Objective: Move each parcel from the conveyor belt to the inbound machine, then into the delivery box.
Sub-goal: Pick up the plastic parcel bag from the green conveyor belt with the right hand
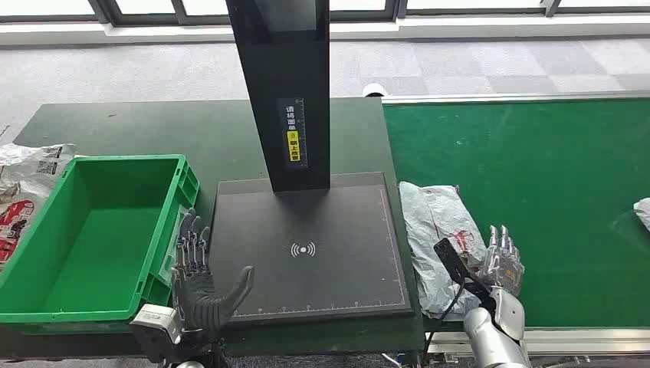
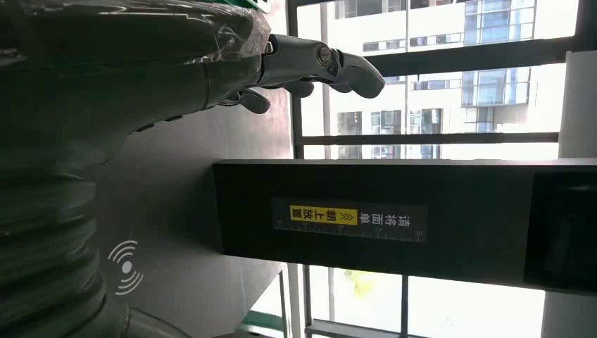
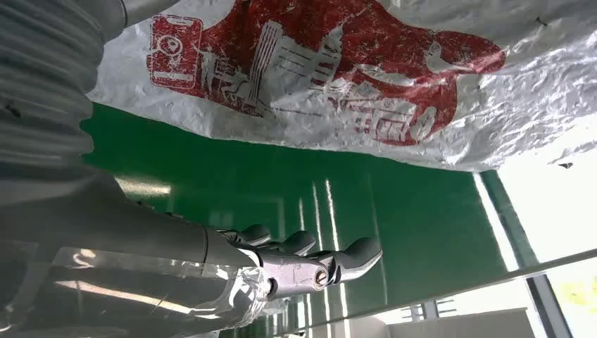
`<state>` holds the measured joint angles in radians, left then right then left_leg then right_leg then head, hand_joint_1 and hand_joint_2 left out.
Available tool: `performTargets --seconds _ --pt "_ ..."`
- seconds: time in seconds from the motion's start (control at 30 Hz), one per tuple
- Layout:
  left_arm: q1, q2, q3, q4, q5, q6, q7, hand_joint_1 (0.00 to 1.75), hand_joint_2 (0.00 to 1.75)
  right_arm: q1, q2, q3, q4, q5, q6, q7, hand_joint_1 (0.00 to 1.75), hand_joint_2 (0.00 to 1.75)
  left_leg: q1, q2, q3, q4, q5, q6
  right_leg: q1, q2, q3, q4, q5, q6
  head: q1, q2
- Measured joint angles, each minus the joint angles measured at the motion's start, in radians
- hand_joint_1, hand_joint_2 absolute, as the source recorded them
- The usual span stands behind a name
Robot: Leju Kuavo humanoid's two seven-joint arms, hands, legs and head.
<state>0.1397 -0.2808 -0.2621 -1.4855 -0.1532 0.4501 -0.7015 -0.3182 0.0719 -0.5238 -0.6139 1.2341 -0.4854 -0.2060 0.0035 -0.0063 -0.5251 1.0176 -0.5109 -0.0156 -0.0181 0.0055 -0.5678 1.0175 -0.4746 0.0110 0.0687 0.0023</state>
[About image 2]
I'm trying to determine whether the black inbound scanner machine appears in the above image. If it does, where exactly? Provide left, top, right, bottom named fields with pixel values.
left=93, top=86, right=597, bottom=338

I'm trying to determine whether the green conveyor belt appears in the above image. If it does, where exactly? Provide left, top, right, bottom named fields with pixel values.
left=240, top=310, right=287, bottom=336

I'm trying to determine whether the yellow black scanner label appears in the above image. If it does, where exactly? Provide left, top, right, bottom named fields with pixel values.
left=272, top=197, right=429, bottom=244

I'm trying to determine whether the building outside window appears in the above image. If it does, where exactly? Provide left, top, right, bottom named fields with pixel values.
left=298, top=0, right=579, bottom=160

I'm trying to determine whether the dark window frame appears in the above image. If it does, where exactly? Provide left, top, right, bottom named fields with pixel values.
left=285, top=0, right=597, bottom=338

